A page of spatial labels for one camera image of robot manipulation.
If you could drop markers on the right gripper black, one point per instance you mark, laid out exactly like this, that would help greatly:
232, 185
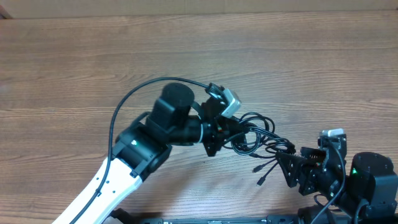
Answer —
311, 177

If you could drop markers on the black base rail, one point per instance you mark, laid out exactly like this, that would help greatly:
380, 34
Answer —
121, 216

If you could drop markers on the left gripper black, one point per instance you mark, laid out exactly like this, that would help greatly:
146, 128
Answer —
222, 132

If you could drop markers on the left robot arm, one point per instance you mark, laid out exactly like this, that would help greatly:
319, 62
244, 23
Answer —
175, 120

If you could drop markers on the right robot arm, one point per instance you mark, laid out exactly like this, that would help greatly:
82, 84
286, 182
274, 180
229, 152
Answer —
366, 192

